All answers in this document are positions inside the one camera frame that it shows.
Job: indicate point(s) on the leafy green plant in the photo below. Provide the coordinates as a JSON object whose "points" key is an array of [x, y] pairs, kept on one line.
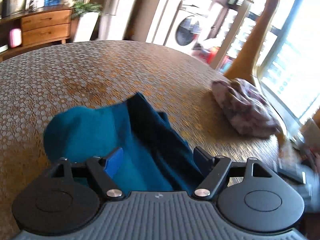
{"points": [[82, 2]]}

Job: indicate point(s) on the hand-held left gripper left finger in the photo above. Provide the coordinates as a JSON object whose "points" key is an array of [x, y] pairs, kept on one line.
{"points": [[113, 161]]}

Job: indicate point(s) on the teal and navy sweater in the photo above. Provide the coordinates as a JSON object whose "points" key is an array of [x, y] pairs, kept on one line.
{"points": [[87, 125]]}

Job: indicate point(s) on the flat white box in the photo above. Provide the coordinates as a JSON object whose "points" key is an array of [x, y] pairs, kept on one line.
{"points": [[3, 48]]}

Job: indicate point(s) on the black speaker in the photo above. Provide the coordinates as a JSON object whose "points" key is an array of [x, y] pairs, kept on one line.
{"points": [[6, 7]]}

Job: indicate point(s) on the floral cloth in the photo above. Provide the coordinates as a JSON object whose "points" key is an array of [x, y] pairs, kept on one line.
{"points": [[245, 107]]}

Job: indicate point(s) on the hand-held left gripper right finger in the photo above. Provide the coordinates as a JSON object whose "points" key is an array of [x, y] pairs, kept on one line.
{"points": [[202, 160]]}

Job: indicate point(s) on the white planter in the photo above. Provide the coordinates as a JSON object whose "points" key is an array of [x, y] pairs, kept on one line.
{"points": [[86, 26]]}

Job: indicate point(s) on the white washing machine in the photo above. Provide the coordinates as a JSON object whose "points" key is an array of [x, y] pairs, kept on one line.
{"points": [[185, 27]]}

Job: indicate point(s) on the wooden drawer cabinet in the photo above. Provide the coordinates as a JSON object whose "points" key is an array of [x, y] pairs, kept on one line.
{"points": [[45, 27]]}

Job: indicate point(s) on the tan wooden chair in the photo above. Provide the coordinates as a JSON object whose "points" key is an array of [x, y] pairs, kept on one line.
{"points": [[250, 42]]}

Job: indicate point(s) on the pink case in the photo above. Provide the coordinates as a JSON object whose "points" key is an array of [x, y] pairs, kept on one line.
{"points": [[15, 38]]}

